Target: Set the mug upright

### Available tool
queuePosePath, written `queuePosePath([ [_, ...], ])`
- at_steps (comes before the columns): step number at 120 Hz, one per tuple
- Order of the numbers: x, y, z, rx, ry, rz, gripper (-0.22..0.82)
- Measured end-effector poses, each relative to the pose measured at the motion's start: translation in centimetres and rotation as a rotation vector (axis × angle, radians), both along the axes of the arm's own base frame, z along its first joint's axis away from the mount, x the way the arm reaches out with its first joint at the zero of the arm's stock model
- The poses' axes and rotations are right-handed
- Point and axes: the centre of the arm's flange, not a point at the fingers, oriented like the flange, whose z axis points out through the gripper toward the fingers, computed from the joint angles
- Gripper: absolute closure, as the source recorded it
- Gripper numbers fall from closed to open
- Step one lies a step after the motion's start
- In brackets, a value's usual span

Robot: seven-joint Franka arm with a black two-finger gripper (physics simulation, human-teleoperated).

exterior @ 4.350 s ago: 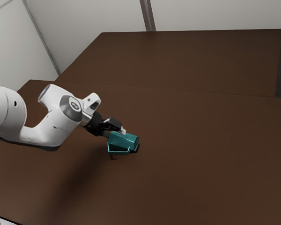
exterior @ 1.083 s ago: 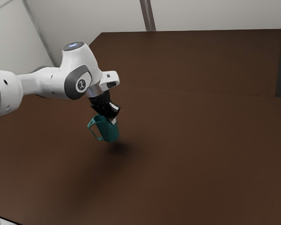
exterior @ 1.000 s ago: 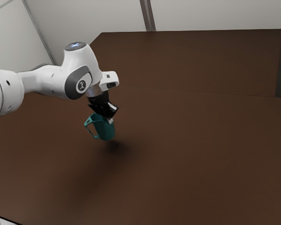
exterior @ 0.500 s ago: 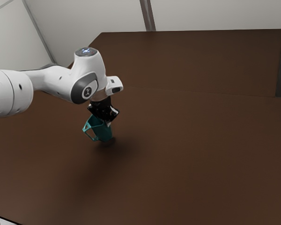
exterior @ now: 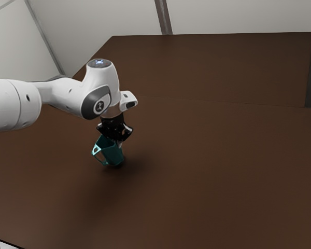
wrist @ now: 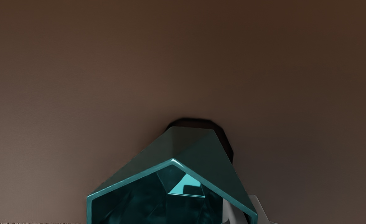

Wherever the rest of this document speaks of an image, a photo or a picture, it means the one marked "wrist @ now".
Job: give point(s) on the teal faceted mug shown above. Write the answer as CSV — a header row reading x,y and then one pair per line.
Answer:
x,y
183,146

